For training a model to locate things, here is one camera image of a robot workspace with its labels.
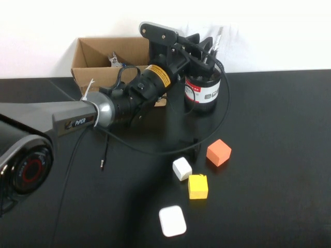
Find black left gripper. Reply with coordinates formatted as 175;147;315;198
141;33;217;94

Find black-handled screwdriver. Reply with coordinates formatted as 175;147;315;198
205;25;224;68

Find blue-handled cutting pliers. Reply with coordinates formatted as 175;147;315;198
107;51;127;68

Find thin black probe pen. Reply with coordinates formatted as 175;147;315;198
100;134;111;171

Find black mesh pen holder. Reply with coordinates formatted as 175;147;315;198
184;58;224;114

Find brown cardboard box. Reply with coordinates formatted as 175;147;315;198
71;37;168;107

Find orange foam block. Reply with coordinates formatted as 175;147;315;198
206;138;232;167

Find white zip tie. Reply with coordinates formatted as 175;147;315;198
80;78;100;128

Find white foam block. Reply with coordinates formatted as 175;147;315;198
172;157;193;181

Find yellow foam block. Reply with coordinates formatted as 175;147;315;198
188;174;209;200

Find white rounded flat case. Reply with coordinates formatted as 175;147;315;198
158;205;187;238

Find black left camera cable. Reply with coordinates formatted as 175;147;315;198
49;33;231;248

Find left arm wrist cable loop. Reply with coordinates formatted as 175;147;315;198
115;66;141;90

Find black plastic bracket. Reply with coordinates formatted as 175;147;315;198
178;138;202;163

